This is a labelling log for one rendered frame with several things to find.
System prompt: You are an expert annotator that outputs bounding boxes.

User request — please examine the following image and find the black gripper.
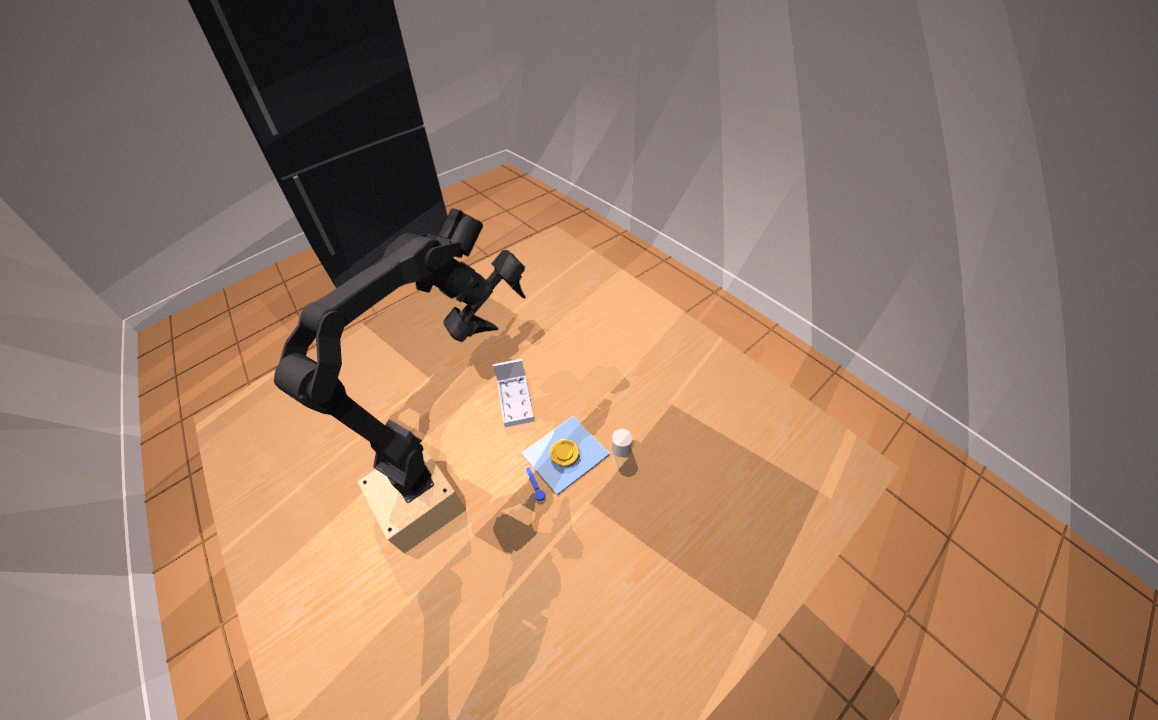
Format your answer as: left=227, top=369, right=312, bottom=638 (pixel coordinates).
left=444, top=250, right=526, bottom=341

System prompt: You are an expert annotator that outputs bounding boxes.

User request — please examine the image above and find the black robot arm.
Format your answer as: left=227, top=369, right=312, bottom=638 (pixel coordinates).
left=274, top=208, right=483, bottom=504

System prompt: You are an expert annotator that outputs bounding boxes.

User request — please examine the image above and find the grey dish rack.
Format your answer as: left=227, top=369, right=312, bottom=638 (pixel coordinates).
left=493, top=359, right=534, bottom=427

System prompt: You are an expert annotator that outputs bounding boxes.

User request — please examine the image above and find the light blue flat mat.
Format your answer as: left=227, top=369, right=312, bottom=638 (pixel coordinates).
left=522, top=417, right=610, bottom=495

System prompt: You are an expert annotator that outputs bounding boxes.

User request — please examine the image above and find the grey cylinder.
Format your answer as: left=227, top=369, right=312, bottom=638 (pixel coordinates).
left=611, top=429, right=633, bottom=458

